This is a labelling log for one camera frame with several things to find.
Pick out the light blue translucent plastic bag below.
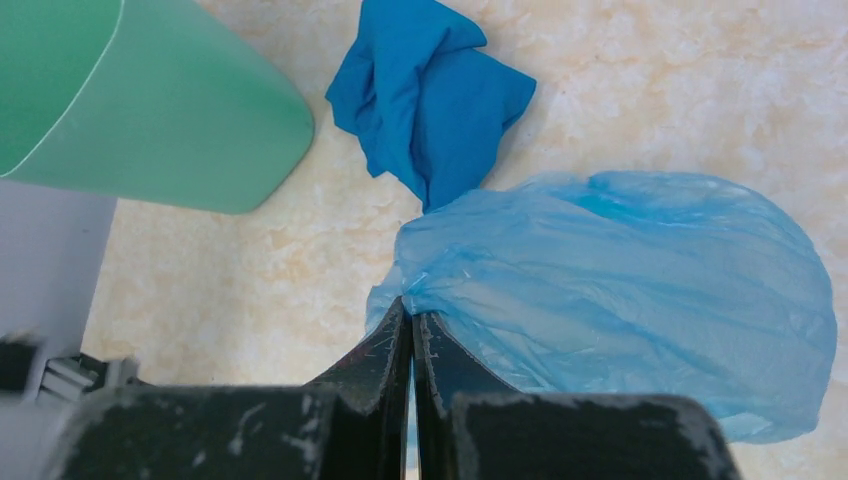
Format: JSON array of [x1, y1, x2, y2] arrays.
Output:
[[365, 171, 837, 443]]

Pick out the dark blue crumpled bag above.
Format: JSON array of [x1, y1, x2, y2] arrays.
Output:
[[325, 0, 536, 213]]

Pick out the green plastic trash bin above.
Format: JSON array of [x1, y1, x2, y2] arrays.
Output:
[[1, 1, 314, 214]]

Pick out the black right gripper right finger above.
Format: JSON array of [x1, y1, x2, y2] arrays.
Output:
[[412, 313, 741, 479]]

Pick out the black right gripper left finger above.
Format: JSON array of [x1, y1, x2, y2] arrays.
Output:
[[42, 300, 412, 479]]

